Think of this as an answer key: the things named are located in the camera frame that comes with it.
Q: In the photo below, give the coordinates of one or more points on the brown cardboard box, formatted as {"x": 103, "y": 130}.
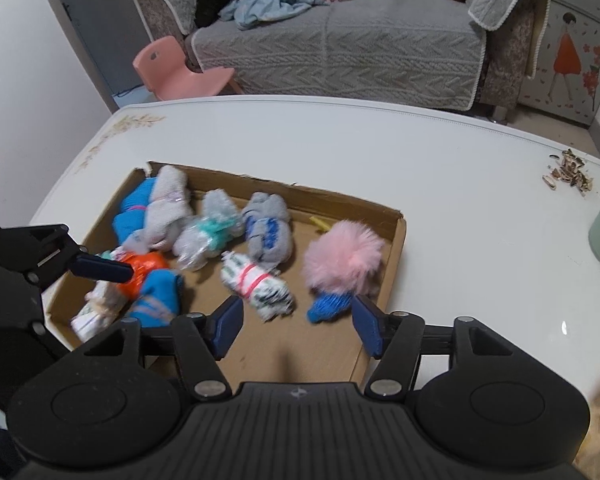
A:
{"x": 290, "y": 350}

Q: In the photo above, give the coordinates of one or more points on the pile of seed shells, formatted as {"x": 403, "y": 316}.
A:
{"x": 570, "y": 170}

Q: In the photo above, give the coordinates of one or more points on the pink plastic chair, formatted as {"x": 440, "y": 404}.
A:
{"x": 179, "y": 75}

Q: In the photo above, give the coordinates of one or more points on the grey covered sofa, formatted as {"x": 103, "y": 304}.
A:
{"x": 355, "y": 55}

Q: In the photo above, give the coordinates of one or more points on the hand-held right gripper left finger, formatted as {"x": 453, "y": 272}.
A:
{"x": 227, "y": 327}

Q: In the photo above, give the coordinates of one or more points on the white bundle with teal tie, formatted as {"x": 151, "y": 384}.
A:
{"x": 199, "y": 245}

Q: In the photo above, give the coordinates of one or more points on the white patterned sock bundle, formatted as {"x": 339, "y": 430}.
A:
{"x": 97, "y": 317}

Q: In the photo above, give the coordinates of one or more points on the grey and blue sock roll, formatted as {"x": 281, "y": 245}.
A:
{"x": 267, "y": 245}

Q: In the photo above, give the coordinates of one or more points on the orange plastic bag ball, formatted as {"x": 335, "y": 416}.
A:
{"x": 149, "y": 265}

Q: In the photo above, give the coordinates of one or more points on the grey door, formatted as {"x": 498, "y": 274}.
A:
{"x": 94, "y": 25}

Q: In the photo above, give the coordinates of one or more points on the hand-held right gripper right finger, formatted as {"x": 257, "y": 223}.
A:
{"x": 367, "y": 327}

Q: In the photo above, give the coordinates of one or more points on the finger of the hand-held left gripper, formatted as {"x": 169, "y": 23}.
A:
{"x": 104, "y": 268}

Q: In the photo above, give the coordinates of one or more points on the striped sock roll pink band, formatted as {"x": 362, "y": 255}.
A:
{"x": 260, "y": 290}

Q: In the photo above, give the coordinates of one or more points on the floral figure wall decal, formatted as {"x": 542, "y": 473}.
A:
{"x": 567, "y": 55}

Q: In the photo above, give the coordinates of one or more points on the blue and white sock roll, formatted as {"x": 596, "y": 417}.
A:
{"x": 129, "y": 215}

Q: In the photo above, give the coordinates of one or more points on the yellow strip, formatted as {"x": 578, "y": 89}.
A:
{"x": 320, "y": 222}

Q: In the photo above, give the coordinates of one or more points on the blue sock roll with bands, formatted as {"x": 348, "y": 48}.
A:
{"x": 162, "y": 290}

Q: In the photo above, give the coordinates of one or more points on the pink fluffy blue knit bundle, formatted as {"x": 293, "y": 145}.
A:
{"x": 345, "y": 260}

